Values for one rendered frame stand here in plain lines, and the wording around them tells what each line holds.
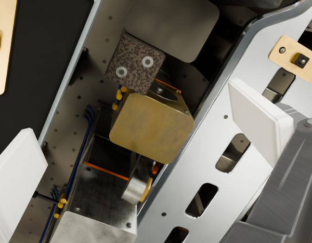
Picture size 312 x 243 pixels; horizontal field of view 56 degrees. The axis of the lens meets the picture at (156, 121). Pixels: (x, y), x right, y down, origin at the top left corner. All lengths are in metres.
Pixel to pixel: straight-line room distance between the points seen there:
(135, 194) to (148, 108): 0.11
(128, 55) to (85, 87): 0.44
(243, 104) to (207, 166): 0.33
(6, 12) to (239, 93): 0.18
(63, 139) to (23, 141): 0.62
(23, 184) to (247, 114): 0.13
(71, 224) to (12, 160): 0.24
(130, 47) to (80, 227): 0.23
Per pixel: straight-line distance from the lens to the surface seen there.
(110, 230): 0.41
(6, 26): 0.26
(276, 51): 0.46
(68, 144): 0.81
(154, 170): 0.64
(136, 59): 0.31
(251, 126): 0.17
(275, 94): 0.49
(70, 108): 0.77
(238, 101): 0.18
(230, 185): 0.53
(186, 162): 0.48
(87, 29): 0.25
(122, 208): 0.44
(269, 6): 0.27
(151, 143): 0.37
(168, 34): 0.33
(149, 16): 0.33
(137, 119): 0.35
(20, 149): 0.18
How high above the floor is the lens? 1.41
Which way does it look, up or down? 67 degrees down
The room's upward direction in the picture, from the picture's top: 170 degrees clockwise
